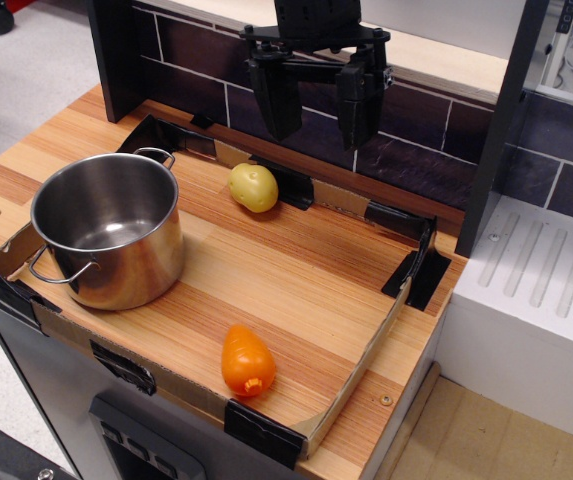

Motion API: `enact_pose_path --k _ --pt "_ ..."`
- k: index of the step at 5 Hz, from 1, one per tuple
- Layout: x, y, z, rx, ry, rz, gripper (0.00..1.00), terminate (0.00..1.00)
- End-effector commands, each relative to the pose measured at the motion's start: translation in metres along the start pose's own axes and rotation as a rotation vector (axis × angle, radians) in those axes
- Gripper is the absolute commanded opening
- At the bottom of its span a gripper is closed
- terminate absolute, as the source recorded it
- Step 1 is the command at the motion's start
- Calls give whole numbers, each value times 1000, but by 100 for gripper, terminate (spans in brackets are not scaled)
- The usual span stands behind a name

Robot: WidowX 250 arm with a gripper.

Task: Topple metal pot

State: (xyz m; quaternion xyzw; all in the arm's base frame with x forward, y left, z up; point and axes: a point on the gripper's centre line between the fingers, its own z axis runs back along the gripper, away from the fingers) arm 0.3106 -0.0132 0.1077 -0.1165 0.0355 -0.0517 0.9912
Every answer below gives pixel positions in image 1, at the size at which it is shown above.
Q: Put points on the orange plastic carrot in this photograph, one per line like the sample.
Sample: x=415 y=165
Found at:
x=247 y=365

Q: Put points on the light wooden shelf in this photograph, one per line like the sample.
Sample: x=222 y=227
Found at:
x=456 y=71

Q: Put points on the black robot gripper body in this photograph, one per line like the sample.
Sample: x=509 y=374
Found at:
x=314 y=25

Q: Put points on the white toy sink drainboard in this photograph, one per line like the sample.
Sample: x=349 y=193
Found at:
x=508 y=330

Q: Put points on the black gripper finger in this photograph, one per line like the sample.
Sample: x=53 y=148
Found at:
x=361 y=85
x=276 y=89

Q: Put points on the dark grey right upright post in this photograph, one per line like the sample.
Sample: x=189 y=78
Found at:
x=523 y=74

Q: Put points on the yellow plastic potato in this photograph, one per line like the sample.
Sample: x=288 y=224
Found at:
x=254 y=187

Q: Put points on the cardboard fence with black tape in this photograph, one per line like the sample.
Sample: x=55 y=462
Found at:
x=345 y=293

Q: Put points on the grey oven control panel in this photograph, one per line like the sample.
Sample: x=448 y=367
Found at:
x=136 y=451

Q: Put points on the stainless steel pot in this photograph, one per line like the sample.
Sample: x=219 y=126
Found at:
x=111 y=224

